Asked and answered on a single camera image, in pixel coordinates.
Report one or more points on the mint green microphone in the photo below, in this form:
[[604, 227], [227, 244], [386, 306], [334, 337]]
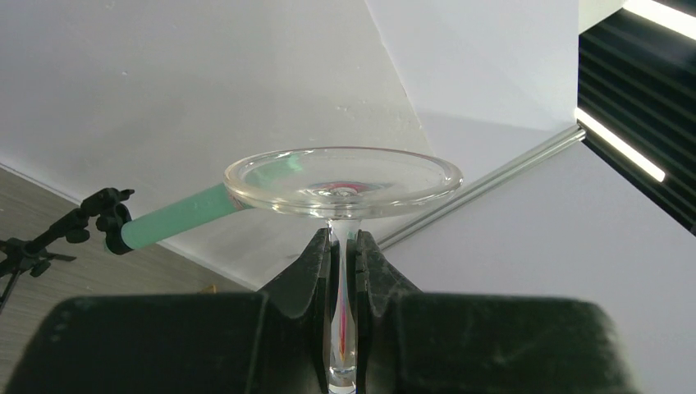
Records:
[[207, 205]]

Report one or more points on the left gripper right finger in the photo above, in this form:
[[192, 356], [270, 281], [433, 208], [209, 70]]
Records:
[[410, 341]]

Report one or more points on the aluminium frame rail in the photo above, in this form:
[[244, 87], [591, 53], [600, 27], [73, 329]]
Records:
[[488, 183]]

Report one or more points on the clear wine glass front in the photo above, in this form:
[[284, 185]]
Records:
[[343, 186]]

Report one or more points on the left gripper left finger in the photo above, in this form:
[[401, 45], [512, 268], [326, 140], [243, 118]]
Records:
[[273, 340]]

